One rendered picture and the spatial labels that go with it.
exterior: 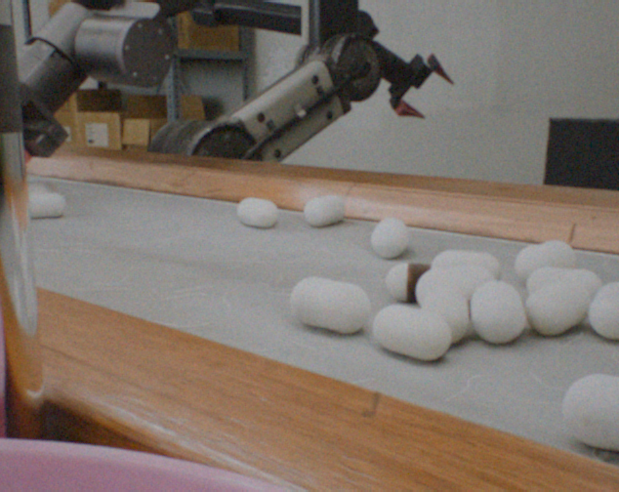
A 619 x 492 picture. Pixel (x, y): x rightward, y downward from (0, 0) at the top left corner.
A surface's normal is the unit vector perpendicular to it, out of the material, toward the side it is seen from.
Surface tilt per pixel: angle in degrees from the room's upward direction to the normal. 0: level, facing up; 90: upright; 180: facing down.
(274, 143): 90
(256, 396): 0
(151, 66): 95
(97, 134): 90
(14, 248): 90
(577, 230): 45
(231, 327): 0
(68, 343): 0
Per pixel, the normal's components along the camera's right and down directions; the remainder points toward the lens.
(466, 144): -0.65, 0.15
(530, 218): -0.45, -0.58
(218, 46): 0.74, 0.15
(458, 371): 0.00, -0.98
